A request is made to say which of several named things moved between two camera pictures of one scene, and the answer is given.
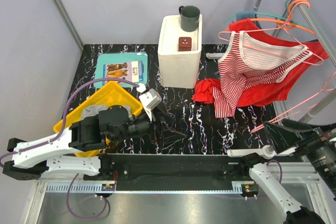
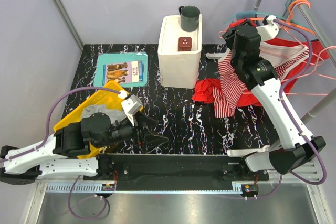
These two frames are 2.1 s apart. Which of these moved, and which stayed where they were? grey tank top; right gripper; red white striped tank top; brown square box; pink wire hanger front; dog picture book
Moved: pink wire hanger front; right gripper
Stayed: brown square box; red white striped tank top; grey tank top; dog picture book
